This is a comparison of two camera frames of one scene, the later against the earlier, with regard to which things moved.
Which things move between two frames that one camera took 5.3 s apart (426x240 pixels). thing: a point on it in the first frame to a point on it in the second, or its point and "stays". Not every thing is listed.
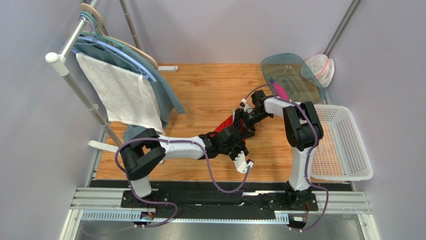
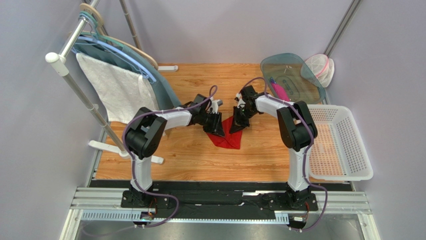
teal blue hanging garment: (124, 57) stays
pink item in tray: (280, 91) stays
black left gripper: (241, 146) to (216, 127)
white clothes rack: (57, 63) stays
